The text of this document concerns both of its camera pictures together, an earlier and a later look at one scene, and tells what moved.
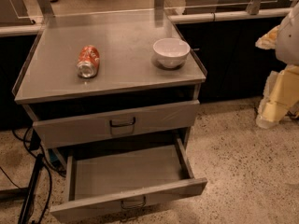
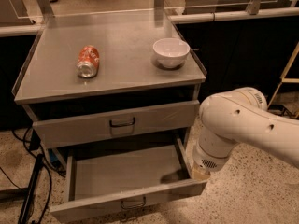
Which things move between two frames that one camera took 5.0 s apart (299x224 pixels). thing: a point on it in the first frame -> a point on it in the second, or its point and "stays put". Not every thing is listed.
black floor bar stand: [36, 169] stays put
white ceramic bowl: [170, 52] stays put
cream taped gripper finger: [280, 95] -> [200, 174]
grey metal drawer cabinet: [103, 83] stays put
